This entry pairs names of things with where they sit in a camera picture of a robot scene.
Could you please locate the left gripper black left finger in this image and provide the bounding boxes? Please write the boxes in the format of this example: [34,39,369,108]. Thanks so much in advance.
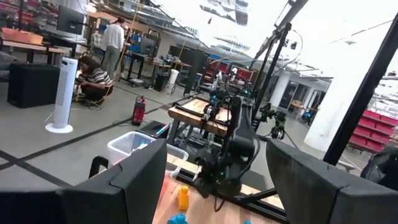
[0,138,168,224]

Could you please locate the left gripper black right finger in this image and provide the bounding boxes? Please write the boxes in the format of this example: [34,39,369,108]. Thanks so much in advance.
[266,139,398,224]

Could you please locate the small yellow building block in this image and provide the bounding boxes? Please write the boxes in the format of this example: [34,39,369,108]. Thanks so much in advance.
[177,185,190,212]

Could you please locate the clear plastic bin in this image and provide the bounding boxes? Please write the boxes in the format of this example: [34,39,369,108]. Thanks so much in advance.
[106,130,190,179]

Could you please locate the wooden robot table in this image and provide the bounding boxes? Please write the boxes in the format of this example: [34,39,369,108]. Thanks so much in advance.
[167,96,233,147]

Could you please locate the black computer tower lit blue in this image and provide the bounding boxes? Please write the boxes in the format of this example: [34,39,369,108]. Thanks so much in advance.
[136,119,172,140]

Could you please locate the black device with green lights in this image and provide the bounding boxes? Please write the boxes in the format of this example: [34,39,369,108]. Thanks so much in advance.
[258,102,287,141]

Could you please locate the red canister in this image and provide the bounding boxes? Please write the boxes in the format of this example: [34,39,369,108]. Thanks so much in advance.
[131,95,147,126]

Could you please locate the red storage bin rack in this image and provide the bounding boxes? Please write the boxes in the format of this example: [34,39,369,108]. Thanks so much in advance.
[347,108,398,154]

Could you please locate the white trash bin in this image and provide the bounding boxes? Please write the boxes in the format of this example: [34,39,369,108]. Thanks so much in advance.
[167,68,180,95]

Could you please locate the black trash bin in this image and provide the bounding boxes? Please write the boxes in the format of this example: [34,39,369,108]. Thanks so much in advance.
[153,72,170,93]

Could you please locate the person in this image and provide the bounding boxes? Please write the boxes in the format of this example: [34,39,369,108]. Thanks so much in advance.
[101,16,126,80]
[75,55,114,106]

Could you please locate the white tower fan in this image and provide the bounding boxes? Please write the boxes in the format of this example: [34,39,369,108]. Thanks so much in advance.
[45,57,79,134]

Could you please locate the black cabinet box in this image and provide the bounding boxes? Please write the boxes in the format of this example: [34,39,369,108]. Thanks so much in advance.
[6,63,62,110]

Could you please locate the black monitor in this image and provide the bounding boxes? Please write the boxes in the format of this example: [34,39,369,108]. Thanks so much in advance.
[56,4,86,36]

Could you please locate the wooden workbench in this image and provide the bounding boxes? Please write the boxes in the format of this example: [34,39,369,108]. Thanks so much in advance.
[0,27,67,65]

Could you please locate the black arched bracket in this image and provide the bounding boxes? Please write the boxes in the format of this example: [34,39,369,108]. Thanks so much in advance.
[88,155,109,179]

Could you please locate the black metal rig frame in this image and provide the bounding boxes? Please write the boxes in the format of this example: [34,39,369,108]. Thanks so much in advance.
[175,12,398,223]

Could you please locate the black camera stand pole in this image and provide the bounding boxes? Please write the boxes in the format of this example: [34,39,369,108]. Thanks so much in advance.
[251,0,309,131]

